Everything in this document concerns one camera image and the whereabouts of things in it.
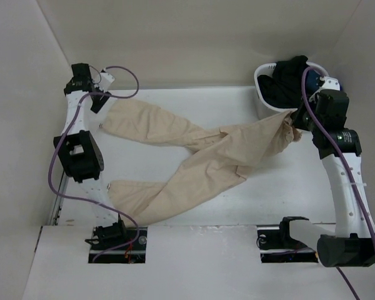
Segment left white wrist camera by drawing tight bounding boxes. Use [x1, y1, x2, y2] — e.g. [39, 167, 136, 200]
[94, 69, 115, 93]

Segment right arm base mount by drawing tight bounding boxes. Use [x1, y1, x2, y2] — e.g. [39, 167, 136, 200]
[256, 216, 318, 264]

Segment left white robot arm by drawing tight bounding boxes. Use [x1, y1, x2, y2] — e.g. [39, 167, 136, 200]
[53, 63, 128, 251]

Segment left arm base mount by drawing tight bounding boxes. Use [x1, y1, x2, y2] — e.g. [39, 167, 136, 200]
[84, 227, 148, 264]

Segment black garment in basket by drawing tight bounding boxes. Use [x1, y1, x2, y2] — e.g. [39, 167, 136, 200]
[258, 55, 308, 109]

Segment beige trousers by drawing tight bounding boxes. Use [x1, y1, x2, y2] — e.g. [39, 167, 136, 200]
[101, 100, 301, 226]

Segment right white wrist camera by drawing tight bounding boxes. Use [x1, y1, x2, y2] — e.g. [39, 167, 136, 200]
[309, 76, 342, 103]

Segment white laundry basket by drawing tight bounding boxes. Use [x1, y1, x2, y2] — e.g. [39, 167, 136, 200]
[254, 56, 328, 119]

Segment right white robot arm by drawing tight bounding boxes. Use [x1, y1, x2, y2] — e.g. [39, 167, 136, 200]
[277, 89, 375, 268]

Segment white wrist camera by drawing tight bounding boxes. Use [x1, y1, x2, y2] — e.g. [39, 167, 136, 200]
[309, 76, 342, 103]
[94, 69, 115, 93]

